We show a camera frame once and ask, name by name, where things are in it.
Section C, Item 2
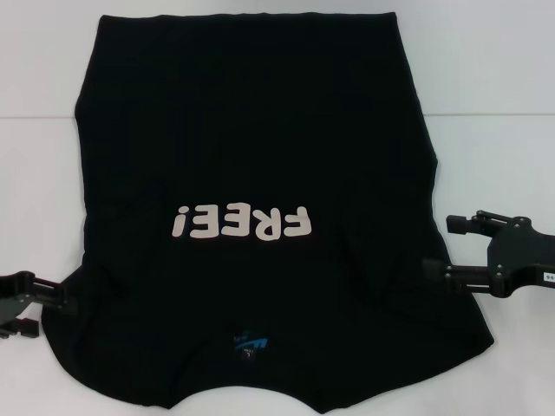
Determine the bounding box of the black shirt with FREE print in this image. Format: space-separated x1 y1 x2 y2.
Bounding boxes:
41 13 496 400

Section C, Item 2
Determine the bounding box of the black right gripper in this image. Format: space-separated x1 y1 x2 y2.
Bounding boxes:
421 209 555 300

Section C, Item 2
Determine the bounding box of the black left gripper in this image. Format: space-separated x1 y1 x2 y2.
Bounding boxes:
0 270 84 342

